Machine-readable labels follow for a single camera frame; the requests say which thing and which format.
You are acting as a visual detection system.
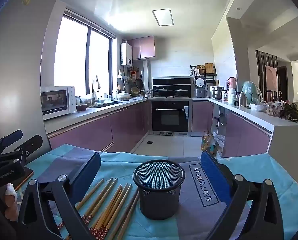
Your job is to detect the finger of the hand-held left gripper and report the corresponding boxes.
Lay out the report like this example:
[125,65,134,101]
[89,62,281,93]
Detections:
[0,135,44,167]
[0,129,24,155]

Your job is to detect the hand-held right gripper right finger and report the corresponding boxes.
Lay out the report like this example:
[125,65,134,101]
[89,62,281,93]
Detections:
[200,150,285,240]

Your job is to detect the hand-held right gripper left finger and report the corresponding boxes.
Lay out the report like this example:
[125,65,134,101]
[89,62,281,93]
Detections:
[17,151,102,240]

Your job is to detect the bundle of wooden chopsticks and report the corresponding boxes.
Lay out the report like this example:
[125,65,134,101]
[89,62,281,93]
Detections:
[56,177,141,240]

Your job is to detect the black mesh cup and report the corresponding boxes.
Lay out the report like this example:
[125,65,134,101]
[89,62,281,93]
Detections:
[133,159,186,220]

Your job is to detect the person's left hand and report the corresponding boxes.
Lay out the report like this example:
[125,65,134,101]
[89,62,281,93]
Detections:
[3,183,20,222]

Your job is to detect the yellow oil bottle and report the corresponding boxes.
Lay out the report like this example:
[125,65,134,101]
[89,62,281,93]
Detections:
[201,132,214,152]

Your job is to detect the pink base cabinet row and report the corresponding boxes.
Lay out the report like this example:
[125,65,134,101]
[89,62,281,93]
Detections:
[44,100,152,153]

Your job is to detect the white microwave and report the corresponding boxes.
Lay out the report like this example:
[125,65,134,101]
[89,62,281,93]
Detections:
[40,85,77,120]

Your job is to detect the white peninsula counter pink doors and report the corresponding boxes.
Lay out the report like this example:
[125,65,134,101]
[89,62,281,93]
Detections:
[193,97,298,185]

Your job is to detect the teal and grey tablecloth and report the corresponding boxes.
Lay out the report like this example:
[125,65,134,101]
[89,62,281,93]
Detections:
[21,144,298,240]

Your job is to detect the kitchen sink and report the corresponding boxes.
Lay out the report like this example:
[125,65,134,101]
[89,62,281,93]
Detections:
[89,101,122,108]

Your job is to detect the black built-in oven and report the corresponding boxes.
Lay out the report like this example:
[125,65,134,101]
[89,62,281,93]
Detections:
[149,99,192,135]

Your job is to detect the grey refrigerator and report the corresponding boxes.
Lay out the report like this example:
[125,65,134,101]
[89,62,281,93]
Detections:
[0,0,64,160]

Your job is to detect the steel stock pot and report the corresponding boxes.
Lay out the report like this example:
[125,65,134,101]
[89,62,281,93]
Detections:
[211,86,224,99]

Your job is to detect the steel faucet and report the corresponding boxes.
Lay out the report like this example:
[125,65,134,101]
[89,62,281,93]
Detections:
[91,75,101,107]

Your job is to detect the white bowl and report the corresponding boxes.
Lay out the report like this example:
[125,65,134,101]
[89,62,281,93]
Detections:
[250,102,267,112]

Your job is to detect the black pan with lid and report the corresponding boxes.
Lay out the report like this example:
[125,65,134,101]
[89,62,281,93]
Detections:
[174,87,189,97]

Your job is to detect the white rice cooker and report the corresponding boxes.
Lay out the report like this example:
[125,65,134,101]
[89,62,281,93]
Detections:
[194,75,207,98]

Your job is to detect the clear food container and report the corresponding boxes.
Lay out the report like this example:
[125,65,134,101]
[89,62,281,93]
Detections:
[266,102,282,117]

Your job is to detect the black wok with glass lid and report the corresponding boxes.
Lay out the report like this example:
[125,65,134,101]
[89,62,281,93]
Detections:
[153,86,169,97]

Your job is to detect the kitchen window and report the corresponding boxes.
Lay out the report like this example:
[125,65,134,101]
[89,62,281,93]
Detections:
[53,9,114,94]

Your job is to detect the black range hood stove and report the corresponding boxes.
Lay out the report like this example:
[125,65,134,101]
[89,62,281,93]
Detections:
[152,76,191,98]

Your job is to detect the leafy greens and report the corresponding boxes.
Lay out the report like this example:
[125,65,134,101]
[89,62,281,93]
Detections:
[280,102,298,123]

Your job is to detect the white water heater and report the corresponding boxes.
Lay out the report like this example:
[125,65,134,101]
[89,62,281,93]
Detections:
[120,42,134,67]

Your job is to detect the square ceiling light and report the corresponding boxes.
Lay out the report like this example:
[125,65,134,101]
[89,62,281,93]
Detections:
[152,9,174,27]

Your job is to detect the pink wall painting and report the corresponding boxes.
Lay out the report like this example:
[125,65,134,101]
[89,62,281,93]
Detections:
[265,65,278,90]

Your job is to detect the pink wall cabinet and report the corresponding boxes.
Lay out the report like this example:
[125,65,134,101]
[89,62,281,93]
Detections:
[127,35,156,60]

